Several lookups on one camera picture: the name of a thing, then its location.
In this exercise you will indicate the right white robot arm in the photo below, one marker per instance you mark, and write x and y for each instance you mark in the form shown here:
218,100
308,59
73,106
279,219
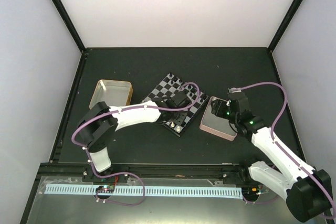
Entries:
306,191

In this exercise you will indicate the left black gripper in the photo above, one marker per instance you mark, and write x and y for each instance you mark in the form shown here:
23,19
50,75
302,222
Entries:
180,120

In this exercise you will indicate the gold metal tin tray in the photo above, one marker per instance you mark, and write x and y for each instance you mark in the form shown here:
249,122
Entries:
112,92

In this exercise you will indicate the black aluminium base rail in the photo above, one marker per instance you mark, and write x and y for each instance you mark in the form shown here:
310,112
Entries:
229,174

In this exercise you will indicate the light blue slotted cable duct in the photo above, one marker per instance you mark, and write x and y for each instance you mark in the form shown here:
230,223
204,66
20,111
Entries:
148,191

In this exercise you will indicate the black and white chessboard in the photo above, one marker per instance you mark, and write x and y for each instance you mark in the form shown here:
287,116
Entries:
181,95

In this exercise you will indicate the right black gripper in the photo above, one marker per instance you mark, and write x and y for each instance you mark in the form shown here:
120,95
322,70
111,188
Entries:
217,109

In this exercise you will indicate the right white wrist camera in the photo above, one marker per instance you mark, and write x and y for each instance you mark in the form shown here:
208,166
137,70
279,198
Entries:
233,90

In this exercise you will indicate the pink tray with pieces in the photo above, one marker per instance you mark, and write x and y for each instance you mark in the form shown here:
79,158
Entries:
216,126

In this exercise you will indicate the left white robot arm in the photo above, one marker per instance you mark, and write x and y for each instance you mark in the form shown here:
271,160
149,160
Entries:
102,118

